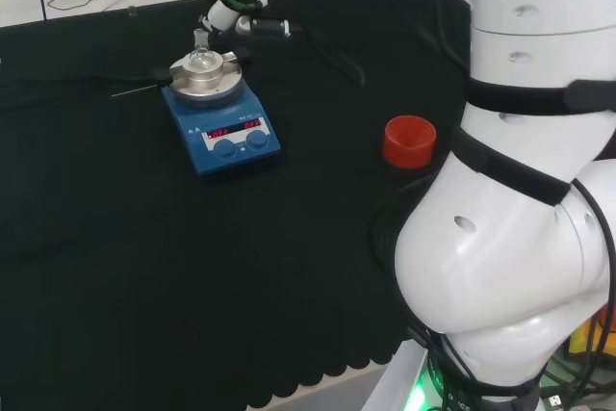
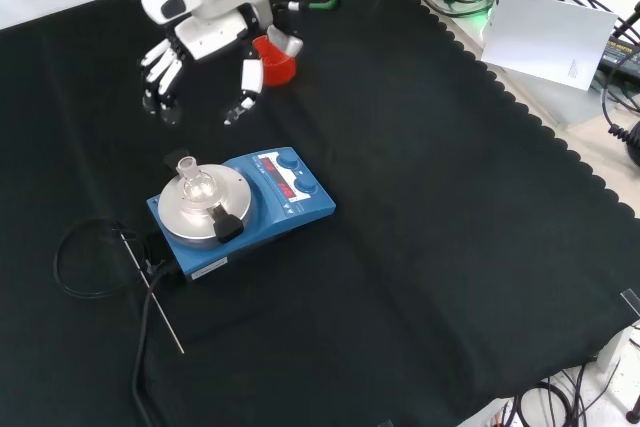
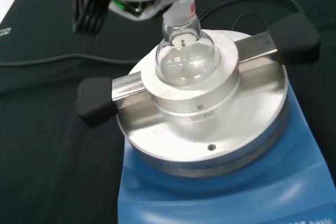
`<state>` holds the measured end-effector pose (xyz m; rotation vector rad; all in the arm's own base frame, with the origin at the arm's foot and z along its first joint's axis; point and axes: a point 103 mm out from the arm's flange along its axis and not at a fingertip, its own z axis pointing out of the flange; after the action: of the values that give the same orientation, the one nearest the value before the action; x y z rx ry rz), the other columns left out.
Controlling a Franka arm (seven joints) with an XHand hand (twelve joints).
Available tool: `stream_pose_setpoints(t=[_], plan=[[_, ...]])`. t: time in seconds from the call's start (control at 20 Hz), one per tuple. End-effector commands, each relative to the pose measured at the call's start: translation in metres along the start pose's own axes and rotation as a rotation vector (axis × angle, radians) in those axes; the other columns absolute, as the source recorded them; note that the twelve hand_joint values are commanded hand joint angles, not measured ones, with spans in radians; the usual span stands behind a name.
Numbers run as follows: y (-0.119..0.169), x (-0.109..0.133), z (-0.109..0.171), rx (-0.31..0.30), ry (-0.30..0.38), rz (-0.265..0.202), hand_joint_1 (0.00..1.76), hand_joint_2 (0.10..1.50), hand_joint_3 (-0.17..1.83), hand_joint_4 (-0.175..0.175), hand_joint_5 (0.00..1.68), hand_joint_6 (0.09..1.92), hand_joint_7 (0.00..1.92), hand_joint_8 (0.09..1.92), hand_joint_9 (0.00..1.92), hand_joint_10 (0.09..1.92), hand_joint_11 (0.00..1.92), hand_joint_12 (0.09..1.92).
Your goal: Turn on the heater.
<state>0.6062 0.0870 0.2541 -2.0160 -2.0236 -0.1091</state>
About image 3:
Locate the clear round-bottom glass flask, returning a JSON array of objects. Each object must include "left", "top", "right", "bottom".
[{"left": 154, "top": 0, "right": 220, "bottom": 88}]

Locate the aluminium heating block with handles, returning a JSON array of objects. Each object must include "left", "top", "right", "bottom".
[{"left": 75, "top": 15, "right": 322, "bottom": 133}]

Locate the thick black power cable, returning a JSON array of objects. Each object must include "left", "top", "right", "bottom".
[{"left": 0, "top": 52, "right": 137, "bottom": 68}]

